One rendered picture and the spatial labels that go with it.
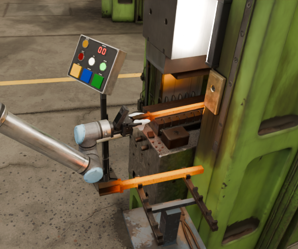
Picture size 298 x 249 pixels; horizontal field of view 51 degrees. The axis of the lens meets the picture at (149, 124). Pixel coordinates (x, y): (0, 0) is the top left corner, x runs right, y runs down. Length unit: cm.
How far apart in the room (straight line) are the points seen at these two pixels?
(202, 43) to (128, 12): 496
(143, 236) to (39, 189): 140
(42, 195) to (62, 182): 19
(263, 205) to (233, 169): 56
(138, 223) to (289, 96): 87
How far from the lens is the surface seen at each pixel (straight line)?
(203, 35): 141
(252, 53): 118
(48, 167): 284
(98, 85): 191
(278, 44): 118
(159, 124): 159
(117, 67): 191
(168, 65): 143
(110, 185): 124
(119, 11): 631
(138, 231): 145
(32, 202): 259
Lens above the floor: 190
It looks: 35 degrees down
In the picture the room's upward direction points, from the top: 4 degrees clockwise
